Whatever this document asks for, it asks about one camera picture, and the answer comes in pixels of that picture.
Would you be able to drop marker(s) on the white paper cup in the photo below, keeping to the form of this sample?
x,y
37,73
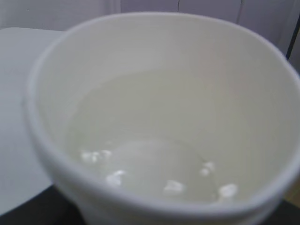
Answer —
x,y
157,118

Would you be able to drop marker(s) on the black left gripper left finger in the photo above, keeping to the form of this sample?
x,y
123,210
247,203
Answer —
x,y
47,208

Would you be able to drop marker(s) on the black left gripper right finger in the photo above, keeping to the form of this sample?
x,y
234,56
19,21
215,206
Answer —
x,y
288,214

